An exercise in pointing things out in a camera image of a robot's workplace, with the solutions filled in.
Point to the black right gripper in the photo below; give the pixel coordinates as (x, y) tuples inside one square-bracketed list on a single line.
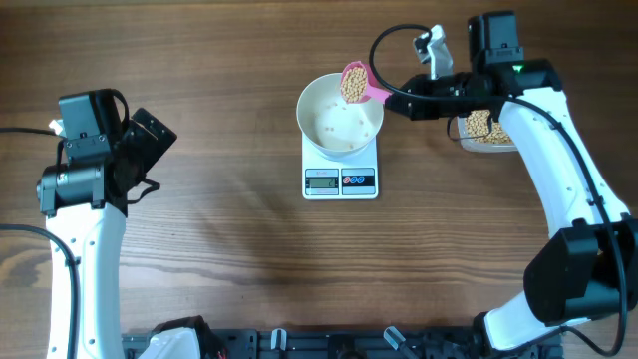
[(419, 108)]

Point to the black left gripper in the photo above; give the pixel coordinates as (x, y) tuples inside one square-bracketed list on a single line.
[(154, 146)]

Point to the pink plastic measuring scoop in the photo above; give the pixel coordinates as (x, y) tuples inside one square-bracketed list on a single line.
[(358, 85)]

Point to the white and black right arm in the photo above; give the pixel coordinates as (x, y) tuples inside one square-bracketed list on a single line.
[(587, 271)]

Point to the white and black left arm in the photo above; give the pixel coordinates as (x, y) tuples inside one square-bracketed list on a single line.
[(104, 152)]

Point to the white round bowl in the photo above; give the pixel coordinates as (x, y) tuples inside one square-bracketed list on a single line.
[(332, 126)]

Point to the white digital kitchen scale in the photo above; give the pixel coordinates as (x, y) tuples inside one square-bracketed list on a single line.
[(353, 177)]

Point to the pile of soybeans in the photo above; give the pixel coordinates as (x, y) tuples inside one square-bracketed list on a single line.
[(483, 128)]

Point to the clear plastic container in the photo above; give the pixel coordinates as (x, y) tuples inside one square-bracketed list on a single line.
[(472, 146)]

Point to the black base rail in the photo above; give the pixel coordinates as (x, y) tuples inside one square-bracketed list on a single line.
[(446, 342)]

